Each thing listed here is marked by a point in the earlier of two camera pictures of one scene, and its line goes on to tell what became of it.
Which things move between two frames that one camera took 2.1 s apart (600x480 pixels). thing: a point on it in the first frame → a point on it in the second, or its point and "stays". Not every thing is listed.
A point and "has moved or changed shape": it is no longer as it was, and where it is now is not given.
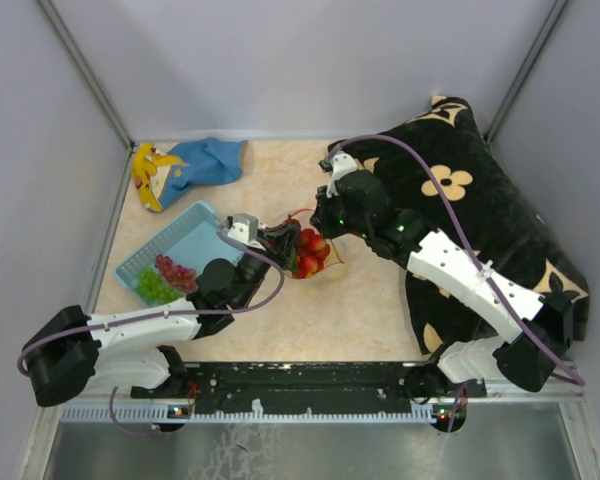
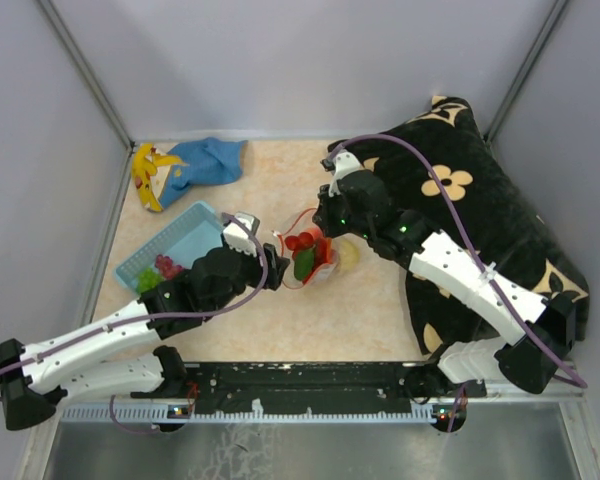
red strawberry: [309, 264] has moved or changed shape
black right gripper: [320, 217] stays
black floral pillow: [444, 169] stays
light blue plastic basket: [192, 239] stays
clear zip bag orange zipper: [315, 253] has moved or changed shape
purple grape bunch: [184, 279] stays
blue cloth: [209, 161] stays
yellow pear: [338, 272] → [349, 255]
